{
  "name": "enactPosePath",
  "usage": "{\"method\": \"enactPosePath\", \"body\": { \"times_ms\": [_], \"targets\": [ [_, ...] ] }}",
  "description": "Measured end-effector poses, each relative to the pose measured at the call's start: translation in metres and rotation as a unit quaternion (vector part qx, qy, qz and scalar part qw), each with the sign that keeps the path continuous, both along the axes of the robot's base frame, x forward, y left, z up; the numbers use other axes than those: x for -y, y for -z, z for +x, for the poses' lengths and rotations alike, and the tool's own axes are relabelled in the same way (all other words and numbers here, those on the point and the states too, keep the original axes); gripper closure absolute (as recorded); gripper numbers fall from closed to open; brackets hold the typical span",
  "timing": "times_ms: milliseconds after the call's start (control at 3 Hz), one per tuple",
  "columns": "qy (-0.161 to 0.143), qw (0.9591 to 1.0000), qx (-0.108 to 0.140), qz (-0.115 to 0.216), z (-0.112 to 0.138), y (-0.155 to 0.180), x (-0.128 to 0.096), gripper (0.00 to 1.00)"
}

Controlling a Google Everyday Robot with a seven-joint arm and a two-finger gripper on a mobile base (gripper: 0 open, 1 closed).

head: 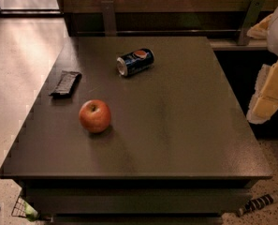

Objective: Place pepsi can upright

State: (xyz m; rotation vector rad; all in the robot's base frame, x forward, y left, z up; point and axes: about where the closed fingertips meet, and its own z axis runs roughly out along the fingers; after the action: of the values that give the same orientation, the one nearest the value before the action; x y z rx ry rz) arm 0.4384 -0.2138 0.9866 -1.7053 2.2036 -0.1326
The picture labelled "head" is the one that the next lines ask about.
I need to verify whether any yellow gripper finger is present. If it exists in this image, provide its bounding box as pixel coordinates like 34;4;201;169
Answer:
247;14;272;39
246;61;278;124

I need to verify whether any blue pepsi can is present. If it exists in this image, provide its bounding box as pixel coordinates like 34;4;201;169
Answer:
117;48;154;77

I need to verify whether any black white striped stick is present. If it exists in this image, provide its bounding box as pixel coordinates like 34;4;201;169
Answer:
237;190;278;217

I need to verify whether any dark grey table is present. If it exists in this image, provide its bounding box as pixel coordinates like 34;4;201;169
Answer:
0;37;271;225

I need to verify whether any red apple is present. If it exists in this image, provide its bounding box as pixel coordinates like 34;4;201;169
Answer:
79;99;111;133

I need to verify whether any black snack bar wrapper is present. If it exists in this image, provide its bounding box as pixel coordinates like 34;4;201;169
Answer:
50;70;81;98

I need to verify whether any wire basket with green item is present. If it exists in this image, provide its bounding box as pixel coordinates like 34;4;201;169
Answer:
11;196;40;222

